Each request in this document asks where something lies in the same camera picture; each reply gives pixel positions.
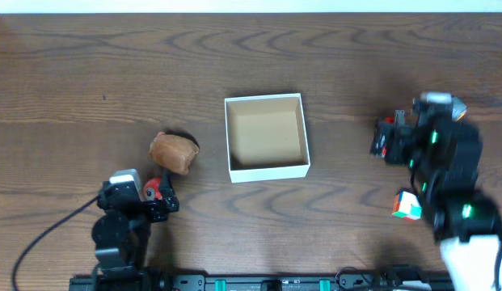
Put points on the white cardboard box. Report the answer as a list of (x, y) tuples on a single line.
[(266, 138)]

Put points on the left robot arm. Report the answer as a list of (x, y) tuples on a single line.
[(121, 236)]

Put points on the brown plush toy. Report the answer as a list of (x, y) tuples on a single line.
[(172, 152)]

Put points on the multicoloured puzzle cube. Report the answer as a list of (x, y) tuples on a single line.
[(406, 206)]

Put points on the red toy ball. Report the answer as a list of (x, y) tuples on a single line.
[(151, 189)]

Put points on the red toy fire truck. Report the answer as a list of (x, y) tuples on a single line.
[(383, 135)]

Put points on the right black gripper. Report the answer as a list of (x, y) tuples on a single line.
[(394, 142)]

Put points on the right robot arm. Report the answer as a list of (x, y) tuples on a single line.
[(442, 152)]

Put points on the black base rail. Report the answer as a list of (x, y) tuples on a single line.
[(401, 277)]

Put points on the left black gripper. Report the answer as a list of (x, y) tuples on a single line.
[(149, 207)]

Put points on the yellow grey toy truck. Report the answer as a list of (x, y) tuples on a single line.
[(459, 109)]

